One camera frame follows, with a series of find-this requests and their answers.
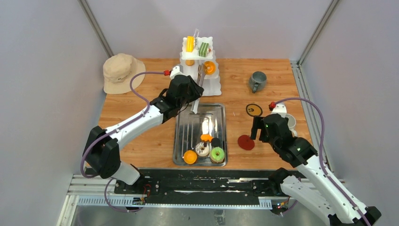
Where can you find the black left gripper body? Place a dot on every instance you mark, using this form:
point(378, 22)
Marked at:
point(193, 93)

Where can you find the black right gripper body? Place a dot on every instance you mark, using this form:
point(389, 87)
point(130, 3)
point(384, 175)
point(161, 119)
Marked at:
point(275, 144)

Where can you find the metal tongs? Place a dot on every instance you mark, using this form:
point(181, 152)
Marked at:
point(199, 89)

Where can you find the tan round biscuit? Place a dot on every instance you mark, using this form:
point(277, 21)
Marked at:
point(189, 62)

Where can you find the orange glazed donut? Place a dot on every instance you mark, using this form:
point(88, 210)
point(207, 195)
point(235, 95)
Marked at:
point(210, 67)

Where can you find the green striped cake slice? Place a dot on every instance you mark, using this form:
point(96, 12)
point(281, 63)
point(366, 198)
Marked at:
point(203, 49)

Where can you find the yellow cake slice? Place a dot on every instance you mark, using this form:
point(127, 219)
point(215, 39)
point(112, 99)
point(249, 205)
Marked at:
point(190, 43)

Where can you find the orange fish cookie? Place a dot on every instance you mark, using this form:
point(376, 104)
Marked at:
point(206, 138)

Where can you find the white chocolate drizzle donut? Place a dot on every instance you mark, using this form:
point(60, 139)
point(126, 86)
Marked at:
point(202, 149)

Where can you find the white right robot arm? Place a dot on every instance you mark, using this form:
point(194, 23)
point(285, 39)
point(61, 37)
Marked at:
point(332, 202)

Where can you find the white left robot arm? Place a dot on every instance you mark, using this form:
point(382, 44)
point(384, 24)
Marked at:
point(102, 151)

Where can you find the yellow black round coaster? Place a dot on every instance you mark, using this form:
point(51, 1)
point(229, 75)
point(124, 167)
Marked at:
point(254, 110)

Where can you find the white cup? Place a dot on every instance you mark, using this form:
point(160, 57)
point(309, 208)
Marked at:
point(291, 122)

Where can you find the red round coaster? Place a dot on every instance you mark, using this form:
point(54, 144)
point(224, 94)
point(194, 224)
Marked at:
point(245, 142)

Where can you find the white three-tier dessert stand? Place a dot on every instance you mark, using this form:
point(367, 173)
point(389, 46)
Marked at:
point(211, 84)

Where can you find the grey metal mug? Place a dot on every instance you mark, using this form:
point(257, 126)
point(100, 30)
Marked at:
point(257, 81)

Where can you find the black round cookie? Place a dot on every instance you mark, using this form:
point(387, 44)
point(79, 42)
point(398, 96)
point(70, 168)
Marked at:
point(216, 142)

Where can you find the metal tray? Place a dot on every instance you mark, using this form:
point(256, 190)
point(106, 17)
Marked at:
point(210, 119)

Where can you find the green glazed donut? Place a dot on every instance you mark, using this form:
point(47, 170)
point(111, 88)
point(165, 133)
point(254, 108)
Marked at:
point(217, 155)

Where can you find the beige bucket hat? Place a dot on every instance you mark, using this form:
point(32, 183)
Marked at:
point(118, 71)

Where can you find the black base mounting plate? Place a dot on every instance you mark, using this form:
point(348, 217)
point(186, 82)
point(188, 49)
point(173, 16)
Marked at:
point(202, 187)

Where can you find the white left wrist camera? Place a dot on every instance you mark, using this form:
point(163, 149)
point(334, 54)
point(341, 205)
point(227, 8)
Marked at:
point(176, 70)

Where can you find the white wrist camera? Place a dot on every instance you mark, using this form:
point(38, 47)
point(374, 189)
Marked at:
point(278, 108)
point(176, 70)

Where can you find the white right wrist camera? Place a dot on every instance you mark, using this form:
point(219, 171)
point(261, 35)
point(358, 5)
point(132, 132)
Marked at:
point(278, 108)

